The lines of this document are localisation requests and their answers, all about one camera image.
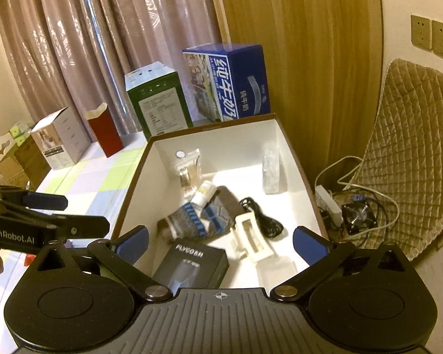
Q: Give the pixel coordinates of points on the blue milk carton box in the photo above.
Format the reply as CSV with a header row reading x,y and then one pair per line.
x,y
229,80

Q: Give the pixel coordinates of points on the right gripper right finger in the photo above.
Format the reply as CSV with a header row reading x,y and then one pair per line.
x,y
310,246

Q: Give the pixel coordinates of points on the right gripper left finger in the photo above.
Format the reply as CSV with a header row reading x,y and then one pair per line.
x,y
132,245

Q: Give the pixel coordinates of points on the wooden wardrobe panel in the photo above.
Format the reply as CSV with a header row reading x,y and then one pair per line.
x,y
324,68

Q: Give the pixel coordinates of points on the green white carton box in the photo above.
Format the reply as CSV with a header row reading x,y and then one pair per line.
x,y
158,100

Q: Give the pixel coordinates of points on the quilted tan cushion cover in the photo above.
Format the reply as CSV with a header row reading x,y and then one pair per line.
x,y
404,157

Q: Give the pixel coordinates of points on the checkered bed sheet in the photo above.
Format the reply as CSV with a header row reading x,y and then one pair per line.
x,y
95,186

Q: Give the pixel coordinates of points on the pinkish curtain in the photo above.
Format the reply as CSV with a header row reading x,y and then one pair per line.
x,y
76,53

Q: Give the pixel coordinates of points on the clear floss pick bag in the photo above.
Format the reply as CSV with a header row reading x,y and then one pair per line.
x,y
271,170

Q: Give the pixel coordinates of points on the patterned knit sock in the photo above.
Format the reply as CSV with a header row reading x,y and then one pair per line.
x,y
214,220

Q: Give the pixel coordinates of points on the cotton swabs plastic bag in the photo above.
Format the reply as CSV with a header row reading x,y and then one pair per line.
x,y
188,168

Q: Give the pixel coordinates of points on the white product box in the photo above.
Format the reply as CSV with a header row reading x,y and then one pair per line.
x,y
61,138

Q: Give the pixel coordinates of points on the black Flyco shaver box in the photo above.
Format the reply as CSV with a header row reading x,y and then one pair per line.
x,y
190,265

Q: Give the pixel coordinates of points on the white power strip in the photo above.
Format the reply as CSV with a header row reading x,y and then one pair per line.
x,y
326,202

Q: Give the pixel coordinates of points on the small white medicine bottle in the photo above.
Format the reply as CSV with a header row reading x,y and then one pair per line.
x,y
204,194

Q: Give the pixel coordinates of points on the beige wall socket left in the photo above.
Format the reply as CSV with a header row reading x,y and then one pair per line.
x,y
421,32

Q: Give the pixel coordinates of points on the white plastic holder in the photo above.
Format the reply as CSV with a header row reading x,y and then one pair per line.
x,y
251,239

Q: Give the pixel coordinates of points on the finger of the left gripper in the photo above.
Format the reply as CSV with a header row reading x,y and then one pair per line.
x,y
42,201

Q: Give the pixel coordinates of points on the small black fan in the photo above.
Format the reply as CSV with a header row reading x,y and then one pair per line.
x,y
358,216

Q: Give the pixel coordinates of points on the brown white cardboard storage box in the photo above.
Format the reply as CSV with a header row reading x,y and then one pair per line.
x,y
231,156

